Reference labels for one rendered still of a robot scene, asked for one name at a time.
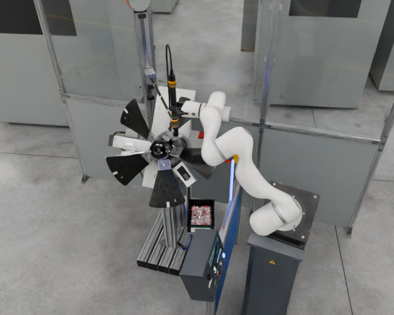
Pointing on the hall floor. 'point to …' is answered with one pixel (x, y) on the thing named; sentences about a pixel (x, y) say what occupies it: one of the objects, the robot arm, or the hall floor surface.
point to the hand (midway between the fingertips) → (174, 106)
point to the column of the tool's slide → (145, 65)
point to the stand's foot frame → (149, 248)
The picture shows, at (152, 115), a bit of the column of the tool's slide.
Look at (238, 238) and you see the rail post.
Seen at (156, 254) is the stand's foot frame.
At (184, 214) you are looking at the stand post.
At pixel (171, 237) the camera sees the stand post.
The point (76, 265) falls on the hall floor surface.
